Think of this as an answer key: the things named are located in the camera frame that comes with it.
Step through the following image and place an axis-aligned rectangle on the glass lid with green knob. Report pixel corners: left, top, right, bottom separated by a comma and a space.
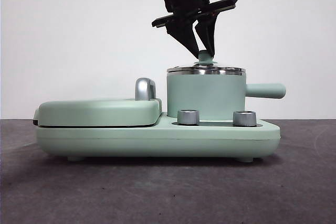
166, 50, 247, 76

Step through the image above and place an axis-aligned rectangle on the silver control knob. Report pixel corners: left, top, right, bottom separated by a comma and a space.
177, 109, 200, 125
233, 110, 257, 127

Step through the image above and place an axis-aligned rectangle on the mint green breakfast machine base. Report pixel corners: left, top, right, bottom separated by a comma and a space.
35, 111, 282, 163

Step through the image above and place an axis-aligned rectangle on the mint green griddle cover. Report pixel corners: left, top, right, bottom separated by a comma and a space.
33, 98, 163, 127

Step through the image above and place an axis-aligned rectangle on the mint green pot with handle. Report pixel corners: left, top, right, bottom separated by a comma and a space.
166, 73, 287, 120

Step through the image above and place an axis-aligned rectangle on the chrome griddle cover handle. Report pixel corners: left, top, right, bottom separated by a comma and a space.
135, 77, 158, 101

